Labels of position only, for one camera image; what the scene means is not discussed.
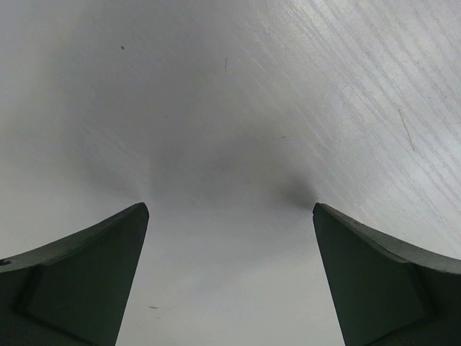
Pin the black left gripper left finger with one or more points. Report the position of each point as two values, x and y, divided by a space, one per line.
73 291

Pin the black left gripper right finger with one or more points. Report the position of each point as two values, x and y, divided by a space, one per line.
385 290

